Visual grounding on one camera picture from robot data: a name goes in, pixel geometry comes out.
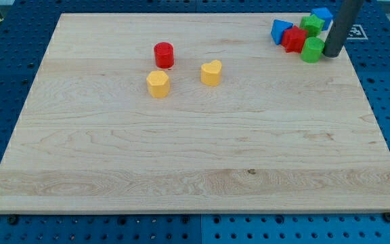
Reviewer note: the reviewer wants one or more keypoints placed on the green cylinder block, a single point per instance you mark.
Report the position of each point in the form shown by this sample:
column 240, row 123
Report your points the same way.
column 312, row 49

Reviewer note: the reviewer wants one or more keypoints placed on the wooden board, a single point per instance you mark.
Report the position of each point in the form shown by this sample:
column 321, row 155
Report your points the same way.
column 276, row 136

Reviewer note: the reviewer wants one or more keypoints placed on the yellow heart block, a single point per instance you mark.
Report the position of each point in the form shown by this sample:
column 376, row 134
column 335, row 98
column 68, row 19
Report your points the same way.
column 211, row 73

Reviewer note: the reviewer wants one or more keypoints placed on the yellow hexagon block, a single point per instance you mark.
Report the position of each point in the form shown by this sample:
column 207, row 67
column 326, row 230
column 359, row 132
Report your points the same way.
column 158, row 83

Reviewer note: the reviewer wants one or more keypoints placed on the red cylinder block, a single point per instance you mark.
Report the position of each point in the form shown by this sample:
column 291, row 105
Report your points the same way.
column 164, row 55

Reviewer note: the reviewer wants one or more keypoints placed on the blue triangle block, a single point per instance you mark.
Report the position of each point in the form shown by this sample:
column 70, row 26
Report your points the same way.
column 278, row 28

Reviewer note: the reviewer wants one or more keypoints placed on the red star block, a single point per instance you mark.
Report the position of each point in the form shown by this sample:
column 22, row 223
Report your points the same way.
column 293, row 39

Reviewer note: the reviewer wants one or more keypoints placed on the green star block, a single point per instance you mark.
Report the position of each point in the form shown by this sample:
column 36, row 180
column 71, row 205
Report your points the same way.
column 312, row 24

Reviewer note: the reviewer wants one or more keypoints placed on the blue cube block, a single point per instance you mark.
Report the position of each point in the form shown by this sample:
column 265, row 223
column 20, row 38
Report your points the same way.
column 324, row 14

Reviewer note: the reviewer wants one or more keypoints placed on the white fiducial marker tag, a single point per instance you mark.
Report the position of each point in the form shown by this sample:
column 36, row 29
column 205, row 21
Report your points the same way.
column 357, row 32

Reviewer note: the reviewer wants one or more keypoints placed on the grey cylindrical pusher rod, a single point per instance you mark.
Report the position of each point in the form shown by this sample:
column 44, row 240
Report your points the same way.
column 341, row 26

